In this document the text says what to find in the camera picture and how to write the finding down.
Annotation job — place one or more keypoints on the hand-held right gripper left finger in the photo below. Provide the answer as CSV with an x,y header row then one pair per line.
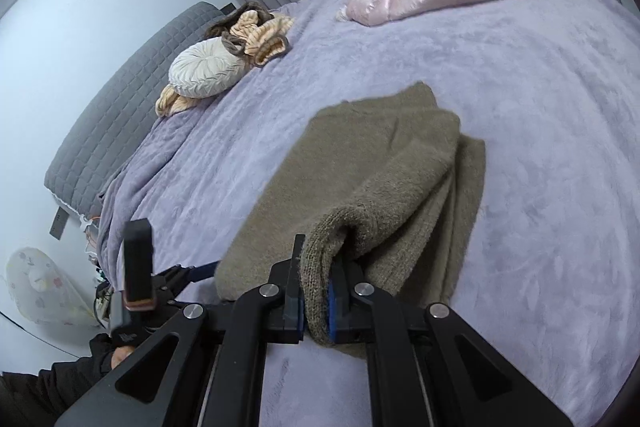
x,y
301,322

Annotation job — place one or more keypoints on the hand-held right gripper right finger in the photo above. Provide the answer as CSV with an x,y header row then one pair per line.
x,y
334,314

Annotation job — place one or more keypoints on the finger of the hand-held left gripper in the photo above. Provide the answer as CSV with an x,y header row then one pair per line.
x,y
202,273

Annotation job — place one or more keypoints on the olive brown knit sweater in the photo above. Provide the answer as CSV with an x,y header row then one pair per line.
x,y
375,157

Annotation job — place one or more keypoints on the person's left forearm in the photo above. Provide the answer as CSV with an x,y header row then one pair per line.
x,y
50,387

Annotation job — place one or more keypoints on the person's left hand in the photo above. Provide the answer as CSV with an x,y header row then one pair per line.
x,y
120,357

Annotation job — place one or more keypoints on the fan with white floral cover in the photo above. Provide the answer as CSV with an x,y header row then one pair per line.
x,y
40,287

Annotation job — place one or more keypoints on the grey quilted headboard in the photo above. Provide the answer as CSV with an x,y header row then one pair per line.
x,y
125,107

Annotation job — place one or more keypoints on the cream round pleated pillow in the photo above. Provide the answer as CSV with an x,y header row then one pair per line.
x,y
205,69

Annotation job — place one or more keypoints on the peach striped knit garment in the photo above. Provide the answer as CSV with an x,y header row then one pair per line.
x,y
265,37

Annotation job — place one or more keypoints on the brown knit garment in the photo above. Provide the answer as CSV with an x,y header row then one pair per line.
x,y
232,22

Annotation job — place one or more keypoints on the lavender fleece blanket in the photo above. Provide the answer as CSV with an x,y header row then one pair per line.
x,y
525,107

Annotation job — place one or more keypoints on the black rectangular wall panel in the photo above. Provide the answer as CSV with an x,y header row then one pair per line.
x,y
58,223

